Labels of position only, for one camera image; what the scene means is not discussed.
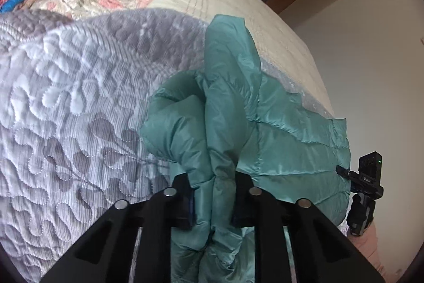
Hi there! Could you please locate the pink padded sleeve forearm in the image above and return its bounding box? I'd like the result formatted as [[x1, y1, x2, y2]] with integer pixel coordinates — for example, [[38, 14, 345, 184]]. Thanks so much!
[[338, 222, 386, 276]]

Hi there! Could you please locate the grey leaf-pattern bedspread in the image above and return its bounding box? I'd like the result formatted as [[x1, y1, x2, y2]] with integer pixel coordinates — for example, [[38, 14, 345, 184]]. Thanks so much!
[[1, 8, 206, 282]]

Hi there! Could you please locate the teal quilted down jacket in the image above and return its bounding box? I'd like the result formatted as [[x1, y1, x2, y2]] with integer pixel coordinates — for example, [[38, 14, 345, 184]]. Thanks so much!
[[141, 15, 351, 282]]

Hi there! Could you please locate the cream quilted mattress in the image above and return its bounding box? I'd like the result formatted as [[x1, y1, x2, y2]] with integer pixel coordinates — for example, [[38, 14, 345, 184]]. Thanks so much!
[[148, 0, 334, 116]]

